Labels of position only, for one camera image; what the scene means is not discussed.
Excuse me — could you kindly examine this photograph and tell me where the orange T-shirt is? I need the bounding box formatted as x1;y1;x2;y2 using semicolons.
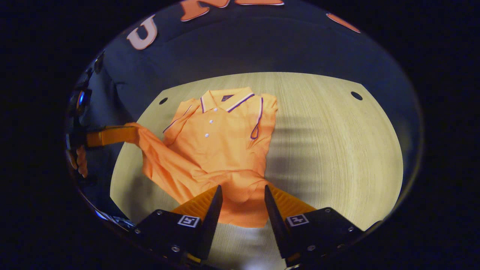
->
126;87;279;228

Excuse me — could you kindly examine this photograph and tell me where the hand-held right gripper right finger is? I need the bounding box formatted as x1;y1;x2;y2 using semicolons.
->
264;184;364;267

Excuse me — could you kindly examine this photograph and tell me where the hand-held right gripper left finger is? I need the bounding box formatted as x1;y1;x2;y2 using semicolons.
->
131;184;224;263

